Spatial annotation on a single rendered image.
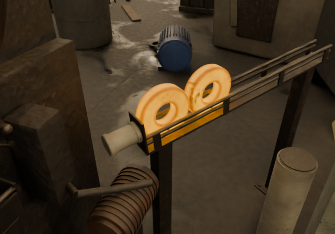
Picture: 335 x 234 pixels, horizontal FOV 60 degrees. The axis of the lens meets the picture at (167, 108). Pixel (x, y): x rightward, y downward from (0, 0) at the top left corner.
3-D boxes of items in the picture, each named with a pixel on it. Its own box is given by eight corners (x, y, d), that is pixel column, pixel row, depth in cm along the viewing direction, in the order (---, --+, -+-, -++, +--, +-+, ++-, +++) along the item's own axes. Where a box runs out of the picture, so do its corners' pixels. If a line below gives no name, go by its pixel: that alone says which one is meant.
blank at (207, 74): (181, 74, 78) (189, 78, 76) (224, 56, 85) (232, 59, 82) (184, 119, 87) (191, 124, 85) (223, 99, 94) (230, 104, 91)
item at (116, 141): (103, 148, 77) (98, 131, 73) (133, 134, 80) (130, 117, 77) (113, 161, 72) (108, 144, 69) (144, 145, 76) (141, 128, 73)
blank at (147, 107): (130, 95, 72) (136, 101, 70) (181, 74, 78) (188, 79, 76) (139, 141, 81) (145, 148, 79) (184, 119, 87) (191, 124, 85)
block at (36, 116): (25, 196, 73) (-6, 117, 60) (47, 174, 79) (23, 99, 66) (60, 209, 69) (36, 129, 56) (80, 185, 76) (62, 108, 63)
